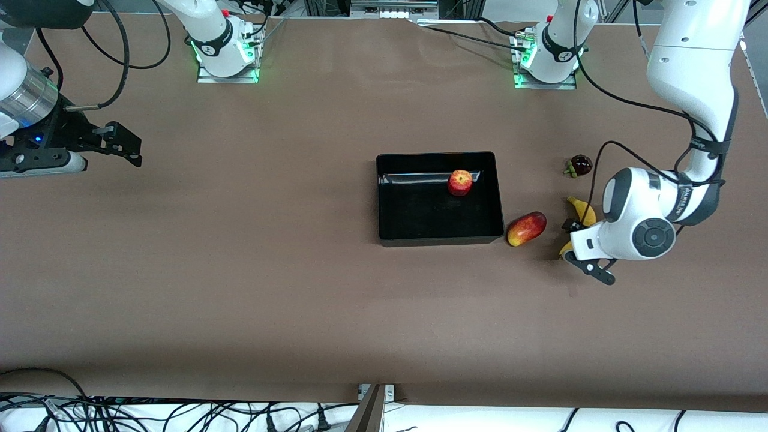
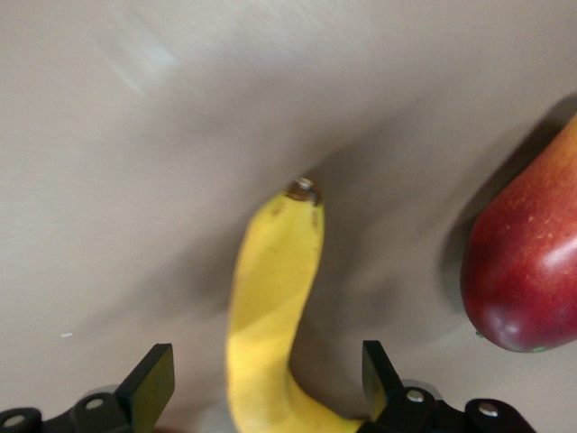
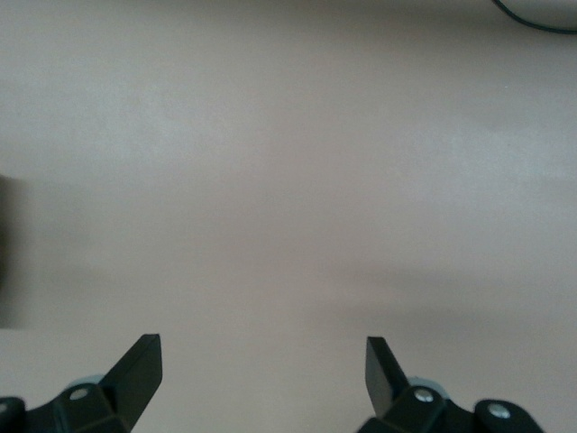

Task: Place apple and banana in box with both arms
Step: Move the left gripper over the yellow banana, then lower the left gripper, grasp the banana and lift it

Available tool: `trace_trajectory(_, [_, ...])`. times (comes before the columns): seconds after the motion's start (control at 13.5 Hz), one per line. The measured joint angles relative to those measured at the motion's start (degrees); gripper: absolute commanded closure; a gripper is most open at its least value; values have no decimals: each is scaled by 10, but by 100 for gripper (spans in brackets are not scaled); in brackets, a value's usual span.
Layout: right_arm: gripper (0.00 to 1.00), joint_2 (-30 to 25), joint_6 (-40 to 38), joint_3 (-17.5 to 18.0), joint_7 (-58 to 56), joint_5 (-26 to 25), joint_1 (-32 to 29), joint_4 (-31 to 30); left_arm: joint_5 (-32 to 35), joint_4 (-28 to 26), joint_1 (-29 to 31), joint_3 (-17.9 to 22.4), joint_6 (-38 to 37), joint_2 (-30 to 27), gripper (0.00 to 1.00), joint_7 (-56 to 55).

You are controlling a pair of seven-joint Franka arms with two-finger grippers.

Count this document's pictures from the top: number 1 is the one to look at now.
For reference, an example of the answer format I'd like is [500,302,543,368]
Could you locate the yellow banana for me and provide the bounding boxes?
[558,196,598,260]

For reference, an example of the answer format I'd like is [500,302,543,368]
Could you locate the small red yellow apple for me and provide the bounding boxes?
[448,170,474,197]

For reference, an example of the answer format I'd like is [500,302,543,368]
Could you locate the black rectangular plastic box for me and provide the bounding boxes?
[376,151,505,248]

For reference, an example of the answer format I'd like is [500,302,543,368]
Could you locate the red yellow mango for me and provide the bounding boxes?
[506,211,548,247]

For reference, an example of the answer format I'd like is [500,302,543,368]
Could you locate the dark purple mangosteen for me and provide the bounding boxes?
[563,154,593,179]

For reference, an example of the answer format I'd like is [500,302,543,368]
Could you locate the brown table cover sheet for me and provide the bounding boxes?
[0,12,768,415]

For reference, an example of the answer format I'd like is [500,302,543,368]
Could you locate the grey connector panel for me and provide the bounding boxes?
[350,0,440,20]

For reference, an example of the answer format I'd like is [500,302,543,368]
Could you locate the thin black cable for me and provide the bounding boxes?
[80,0,172,70]
[36,27,64,92]

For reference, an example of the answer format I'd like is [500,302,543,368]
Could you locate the thick black cable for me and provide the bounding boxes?
[65,0,130,112]

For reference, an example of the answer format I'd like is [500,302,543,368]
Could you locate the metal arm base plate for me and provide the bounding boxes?
[197,33,261,83]
[513,33,578,91]

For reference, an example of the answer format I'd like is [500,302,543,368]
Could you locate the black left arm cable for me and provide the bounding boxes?
[573,0,730,232]

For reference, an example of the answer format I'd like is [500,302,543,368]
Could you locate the dark angled post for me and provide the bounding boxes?
[345,384,386,432]

